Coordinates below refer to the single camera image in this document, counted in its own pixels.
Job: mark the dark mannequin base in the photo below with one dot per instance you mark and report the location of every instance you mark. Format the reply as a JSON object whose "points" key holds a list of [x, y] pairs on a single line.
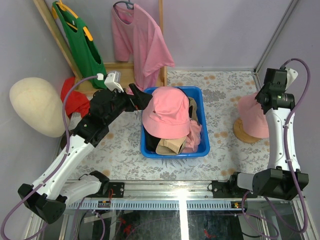
{"points": [[63, 141]]}

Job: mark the pink bucket hat strawberry logo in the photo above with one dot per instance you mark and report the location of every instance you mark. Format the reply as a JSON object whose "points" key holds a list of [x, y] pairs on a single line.
{"points": [[167, 114]]}

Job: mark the floral table mat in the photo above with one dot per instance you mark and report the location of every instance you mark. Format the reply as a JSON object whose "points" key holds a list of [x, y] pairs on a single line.
{"points": [[119, 157]]}

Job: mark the red cloth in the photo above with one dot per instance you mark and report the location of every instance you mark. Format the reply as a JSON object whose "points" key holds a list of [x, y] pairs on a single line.
{"points": [[77, 102]]}

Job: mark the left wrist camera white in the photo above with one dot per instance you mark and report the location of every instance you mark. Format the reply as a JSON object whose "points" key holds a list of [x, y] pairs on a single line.
{"points": [[110, 81]]}

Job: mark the aluminium rail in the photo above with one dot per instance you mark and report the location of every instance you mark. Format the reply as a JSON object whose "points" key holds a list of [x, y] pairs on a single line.
{"points": [[152, 195]]}

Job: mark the beige bucket hat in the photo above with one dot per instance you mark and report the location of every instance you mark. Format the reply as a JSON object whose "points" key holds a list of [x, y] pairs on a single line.
{"points": [[170, 147]]}

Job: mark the pink t-shirt on hanger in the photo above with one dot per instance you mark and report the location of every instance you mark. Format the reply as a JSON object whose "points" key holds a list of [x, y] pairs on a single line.
{"points": [[137, 35]]}

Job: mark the pink bucket hat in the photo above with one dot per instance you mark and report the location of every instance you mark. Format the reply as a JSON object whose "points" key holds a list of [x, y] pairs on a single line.
{"points": [[253, 119]]}

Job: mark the cream foam mannequin head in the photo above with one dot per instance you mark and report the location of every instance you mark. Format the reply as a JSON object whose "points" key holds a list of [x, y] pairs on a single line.
{"points": [[38, 104]]}

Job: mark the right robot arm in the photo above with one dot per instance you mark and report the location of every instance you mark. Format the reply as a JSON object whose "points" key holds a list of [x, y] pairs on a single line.
{"points": [[283, 178]]}

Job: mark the green tank top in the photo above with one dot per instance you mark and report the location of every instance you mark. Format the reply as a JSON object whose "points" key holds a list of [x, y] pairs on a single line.
{"points": [[80, 40]]}

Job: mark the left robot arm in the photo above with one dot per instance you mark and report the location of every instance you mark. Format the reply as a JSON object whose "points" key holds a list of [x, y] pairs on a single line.
{"points": [[49, 195]]}

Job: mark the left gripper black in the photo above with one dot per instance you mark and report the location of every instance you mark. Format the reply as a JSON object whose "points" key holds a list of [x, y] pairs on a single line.
{"points": [[131, 100]]}

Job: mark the blue plastic bin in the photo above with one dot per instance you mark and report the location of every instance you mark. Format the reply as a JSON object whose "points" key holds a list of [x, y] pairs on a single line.
{"points": [[204, 145]]}

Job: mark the black hat in bin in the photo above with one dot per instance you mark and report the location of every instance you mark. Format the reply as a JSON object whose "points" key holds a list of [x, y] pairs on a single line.
{"points": [[151, 142]]}

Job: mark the pink cloth in bin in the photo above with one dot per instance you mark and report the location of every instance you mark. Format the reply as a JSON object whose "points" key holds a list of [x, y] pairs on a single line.
{"points": [[193, 139]]}

